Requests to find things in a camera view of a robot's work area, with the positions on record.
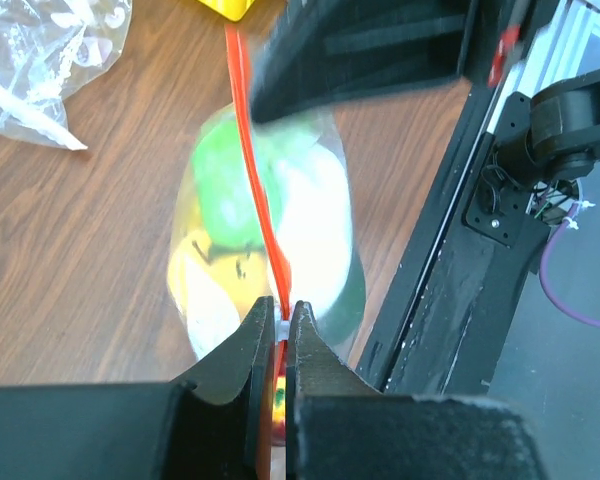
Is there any crumpled pink printed bag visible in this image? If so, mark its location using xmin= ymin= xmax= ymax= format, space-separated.
xmin=0 ymin=1 xmax=132 ymax=151

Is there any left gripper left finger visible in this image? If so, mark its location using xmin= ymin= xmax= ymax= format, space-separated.
xmin=0 ymin=297 xmax=275 ymax=479

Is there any aluminium frame rail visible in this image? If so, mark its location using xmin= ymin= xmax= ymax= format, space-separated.
xmin=484 ymin=1 xmax=599 ymax=133

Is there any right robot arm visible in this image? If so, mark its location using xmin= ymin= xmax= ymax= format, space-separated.
xmin=250 ymin=1 xmax=600 ymax=186

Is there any green toy vegetable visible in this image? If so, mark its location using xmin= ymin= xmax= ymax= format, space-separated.
xmin=191 ymin=114 xmax=285 ymax=251

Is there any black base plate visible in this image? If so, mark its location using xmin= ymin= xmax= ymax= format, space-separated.
xmin=356 ymin=87 xmax=549 ymax=394

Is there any dark green toy lime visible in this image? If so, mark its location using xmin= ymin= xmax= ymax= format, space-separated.
xmin=321 ymin=251 xmax=366 ymax=346

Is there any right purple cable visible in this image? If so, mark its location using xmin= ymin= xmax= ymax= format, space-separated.
xmin=538 ymin=219 xmax=600 ymax=332

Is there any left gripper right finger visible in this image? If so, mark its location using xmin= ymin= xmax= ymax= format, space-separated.
xmin=286 ymin=301 xmax=548 ymax=479

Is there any yellow toy banana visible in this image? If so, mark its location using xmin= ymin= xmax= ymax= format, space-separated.
xmin=168 ymin=199 xmax=274 ymax=321

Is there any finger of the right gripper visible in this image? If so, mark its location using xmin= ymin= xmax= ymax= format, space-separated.
xmin=250 ymin=0 xmax=478 ymax=124

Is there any white toy food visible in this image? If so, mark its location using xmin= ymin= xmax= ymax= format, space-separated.
xmin=275 ymin=144 xmax=353 ymax=317

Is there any clear zip top bag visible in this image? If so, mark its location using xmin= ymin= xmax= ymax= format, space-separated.
xmin=175 ymin=27 xmax=360 ymax=445

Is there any yellow plastic basket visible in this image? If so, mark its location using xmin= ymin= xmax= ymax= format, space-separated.
xmin=199 ymin=0 xmax=255 ymax=22

